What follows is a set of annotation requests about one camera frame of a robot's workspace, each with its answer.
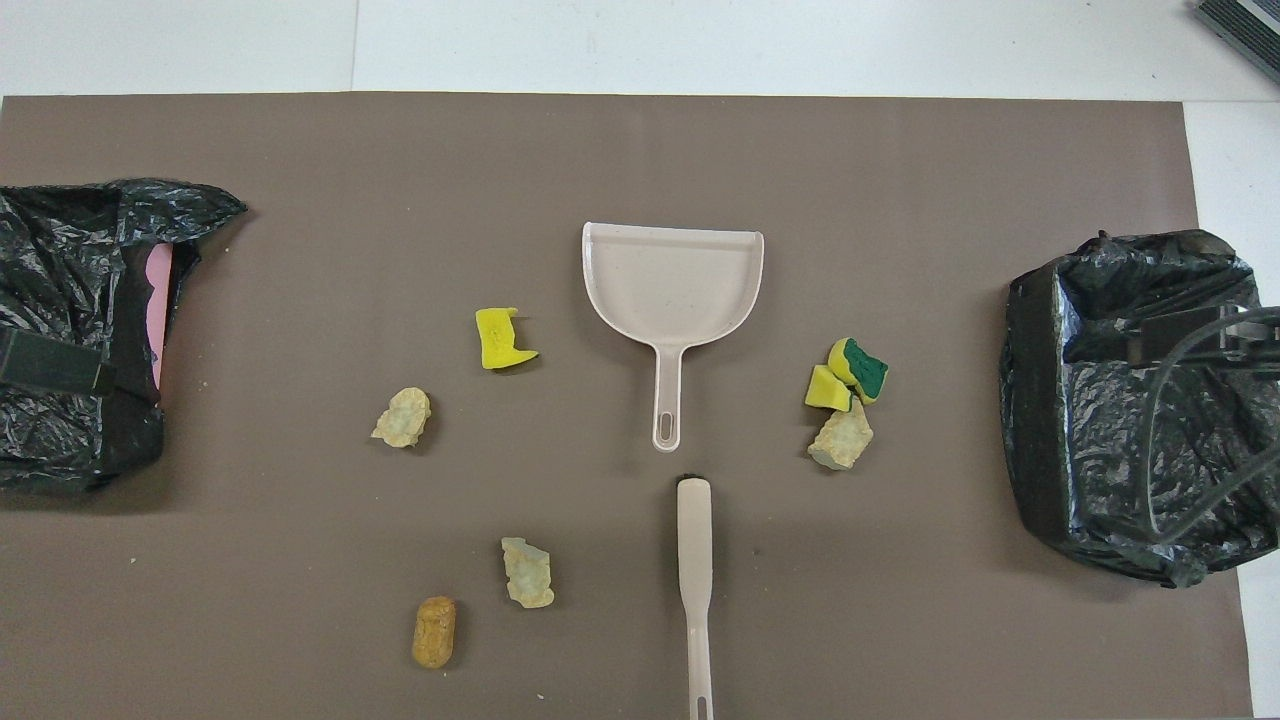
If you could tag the small yellow sponge wedge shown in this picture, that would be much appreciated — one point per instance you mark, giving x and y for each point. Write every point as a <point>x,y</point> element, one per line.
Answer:
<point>826,392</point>

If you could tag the yellow and green sponge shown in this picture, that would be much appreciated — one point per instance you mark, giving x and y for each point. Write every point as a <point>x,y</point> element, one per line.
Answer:
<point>868,372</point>

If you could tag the black bag lined pink bin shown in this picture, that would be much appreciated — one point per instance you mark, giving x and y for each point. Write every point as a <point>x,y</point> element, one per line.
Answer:
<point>60,250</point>

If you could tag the pale foam chunk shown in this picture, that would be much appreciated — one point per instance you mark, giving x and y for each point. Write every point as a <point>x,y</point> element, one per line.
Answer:
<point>528,575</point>

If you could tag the beige hand brush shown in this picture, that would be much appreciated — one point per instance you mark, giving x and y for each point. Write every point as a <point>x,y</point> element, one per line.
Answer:
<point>694,540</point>

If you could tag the yellow notched sponge piece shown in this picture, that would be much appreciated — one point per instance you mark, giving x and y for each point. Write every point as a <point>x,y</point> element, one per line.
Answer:
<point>497,340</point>

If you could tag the grey ribbed device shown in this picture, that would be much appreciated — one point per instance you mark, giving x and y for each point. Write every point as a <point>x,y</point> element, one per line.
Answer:
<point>1250,25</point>

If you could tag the beige plastic dustpan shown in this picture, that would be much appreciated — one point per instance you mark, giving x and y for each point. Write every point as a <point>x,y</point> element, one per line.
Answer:
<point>670,280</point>

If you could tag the brown oval toy bread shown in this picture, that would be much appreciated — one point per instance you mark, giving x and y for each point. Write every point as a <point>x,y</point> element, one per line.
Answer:
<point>433,632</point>

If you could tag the beige foam chunk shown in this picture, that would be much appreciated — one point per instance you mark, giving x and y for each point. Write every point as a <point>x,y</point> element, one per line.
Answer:
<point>403,418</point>
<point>842,440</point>

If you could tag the brown table mat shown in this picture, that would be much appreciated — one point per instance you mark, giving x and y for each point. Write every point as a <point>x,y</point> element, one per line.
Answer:
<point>400,200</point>

